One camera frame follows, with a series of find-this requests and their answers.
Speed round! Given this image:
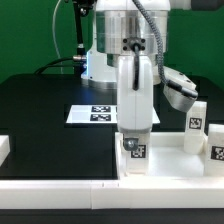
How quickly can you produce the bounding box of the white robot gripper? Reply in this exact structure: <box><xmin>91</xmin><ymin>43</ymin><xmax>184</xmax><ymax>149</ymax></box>
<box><xmin>117</xmin><ymin>56</ymin><xmax>153</xmax><ymax>151</ymax></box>

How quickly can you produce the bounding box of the white square table top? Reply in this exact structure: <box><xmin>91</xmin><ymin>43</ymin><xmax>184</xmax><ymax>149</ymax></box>
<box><xmin>114</xmin><ymin>131</ymin><xmax>224</xmax><ymax>181</ymax></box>

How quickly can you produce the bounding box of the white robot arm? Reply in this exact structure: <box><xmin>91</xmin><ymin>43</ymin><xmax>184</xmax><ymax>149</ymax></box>
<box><xmin>82</xmin><ymin>0</ymin><xmax>224</xmax><ymax>151</ymax></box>

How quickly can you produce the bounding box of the white marker sheet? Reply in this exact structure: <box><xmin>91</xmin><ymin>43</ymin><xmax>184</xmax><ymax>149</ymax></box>
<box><xmin>66</xmin><ymin>105</ymin><xmax>161</xmax><ymax>126</ymax></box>

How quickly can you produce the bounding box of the white front obstacle rail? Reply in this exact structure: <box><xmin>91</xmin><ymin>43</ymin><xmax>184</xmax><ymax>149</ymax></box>
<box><xmin>0</xmin><ymin>178</ymin><xmax>224</xmax><ymax>209</ymax></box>

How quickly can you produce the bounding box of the white obstacle rail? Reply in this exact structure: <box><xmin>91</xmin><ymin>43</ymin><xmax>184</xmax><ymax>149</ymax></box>
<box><xmin>0</xmin><ymin>178</ymin><xmax>224</xmax><ymax>209</ymax></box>
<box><xmin>0</xmin><ymin>135</ymin><xmax>10</xmax><ymax>166</ymax></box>

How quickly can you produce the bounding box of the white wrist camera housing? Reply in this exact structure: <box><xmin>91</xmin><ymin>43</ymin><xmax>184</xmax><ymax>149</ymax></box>
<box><xmin>163</xmin><ymin>67</ymin><xmax>198</xmax><ymax>113</ymax></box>

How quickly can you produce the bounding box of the black cable on table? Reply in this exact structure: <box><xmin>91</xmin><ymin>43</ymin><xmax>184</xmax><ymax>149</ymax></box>
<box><xmin>34</xmin><ymin>57</ymin><xmax>83</xmax><ymax>76</ymax></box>

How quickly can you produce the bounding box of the white left obstacle rail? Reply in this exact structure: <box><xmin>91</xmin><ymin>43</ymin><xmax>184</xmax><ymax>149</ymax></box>
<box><xmin>0</xmin><ymin>135</ymin><xmax>10</xmax><ymax>166</ymax></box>

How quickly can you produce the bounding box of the black camera pole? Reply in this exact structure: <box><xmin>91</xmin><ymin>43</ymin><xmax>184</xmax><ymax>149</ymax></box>
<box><xmin>72</xmin><ymin>0</ymin><xmax>95</xmax><ymax>75</ymax></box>

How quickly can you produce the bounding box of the white thin cable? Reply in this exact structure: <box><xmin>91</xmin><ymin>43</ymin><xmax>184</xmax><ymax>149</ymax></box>
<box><xmin>52</xmin><ymin>0</ymin><xmax>65</xmax><ymax>76</ymax></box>

